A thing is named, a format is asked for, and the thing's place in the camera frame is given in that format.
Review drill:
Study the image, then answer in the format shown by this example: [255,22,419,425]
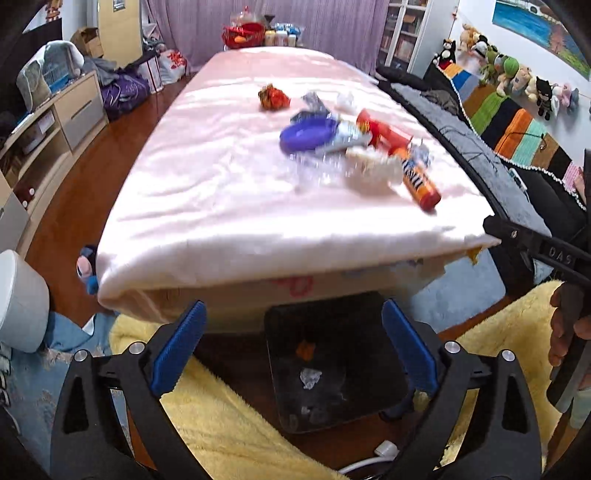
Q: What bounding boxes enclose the orange candy tube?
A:
[390,148,442,212]

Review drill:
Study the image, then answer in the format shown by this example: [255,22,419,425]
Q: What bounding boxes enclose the white tissue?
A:
[345,146,404,186]

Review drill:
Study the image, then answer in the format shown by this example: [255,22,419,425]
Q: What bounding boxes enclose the blue white torn wrapper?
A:
[409,142,432,168]

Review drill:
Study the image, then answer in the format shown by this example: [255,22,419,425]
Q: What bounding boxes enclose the clear plastic bag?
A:
[287,151,355,190]

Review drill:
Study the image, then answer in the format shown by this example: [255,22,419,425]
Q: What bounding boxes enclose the red plastic cup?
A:
[356,109,413,154]

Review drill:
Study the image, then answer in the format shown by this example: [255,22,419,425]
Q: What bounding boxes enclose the blue plastic plate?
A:
[280,118,339,154]

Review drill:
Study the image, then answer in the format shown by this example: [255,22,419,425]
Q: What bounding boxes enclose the black trash bin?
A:
[264,292,410,434]

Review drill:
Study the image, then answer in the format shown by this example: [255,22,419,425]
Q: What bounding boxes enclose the person's right hand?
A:
[548,283,590,367]

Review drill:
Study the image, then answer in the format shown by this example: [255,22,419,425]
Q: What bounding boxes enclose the yellow fluffy rug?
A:
[108,280,565,480]

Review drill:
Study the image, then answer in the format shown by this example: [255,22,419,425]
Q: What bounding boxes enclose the grey sofa cover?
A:
[377,66,550,235]

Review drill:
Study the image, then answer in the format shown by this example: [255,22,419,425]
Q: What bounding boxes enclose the colourful striped knitted blanket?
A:
[429,63,581,194]

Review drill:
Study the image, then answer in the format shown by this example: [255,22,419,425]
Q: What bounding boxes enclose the pink satin tablecloth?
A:
[96,47,494,322]

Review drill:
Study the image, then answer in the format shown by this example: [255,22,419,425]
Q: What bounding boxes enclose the white round stool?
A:
[0,250,49,353]

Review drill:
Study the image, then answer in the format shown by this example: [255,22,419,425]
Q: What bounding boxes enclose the row of plush toys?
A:
[433,24,580,120]

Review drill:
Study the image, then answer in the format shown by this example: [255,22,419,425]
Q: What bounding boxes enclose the silver snack bag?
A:
[315,121,373,155]

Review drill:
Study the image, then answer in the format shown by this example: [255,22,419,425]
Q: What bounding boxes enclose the wooden tv cabinet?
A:
[1,72,108,256]

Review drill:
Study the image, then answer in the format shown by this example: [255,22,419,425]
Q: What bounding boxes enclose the dark foil wrapper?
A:
[290,91,332,124]

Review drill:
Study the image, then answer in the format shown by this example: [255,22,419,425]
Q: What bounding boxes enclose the purple bag on floor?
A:
[101,73,150,121]

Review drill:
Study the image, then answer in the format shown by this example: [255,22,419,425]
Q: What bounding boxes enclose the crumpled red foil wrapper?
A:
[259,84,290,111]

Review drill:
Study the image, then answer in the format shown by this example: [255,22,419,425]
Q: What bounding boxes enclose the white bookshelf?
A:
[377,0,459,77]

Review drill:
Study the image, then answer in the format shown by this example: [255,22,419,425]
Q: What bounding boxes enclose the purple curtain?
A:
[146,0,392,75]

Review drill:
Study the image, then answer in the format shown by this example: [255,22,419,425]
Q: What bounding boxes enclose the red fruit basket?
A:
[221,22,266,49]

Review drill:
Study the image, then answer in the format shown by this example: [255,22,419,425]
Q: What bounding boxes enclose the white power adapter cable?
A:
[337,439,401,476]

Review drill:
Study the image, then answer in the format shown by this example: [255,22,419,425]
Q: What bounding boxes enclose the blue sea wall painting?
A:
[492,0,590,80]

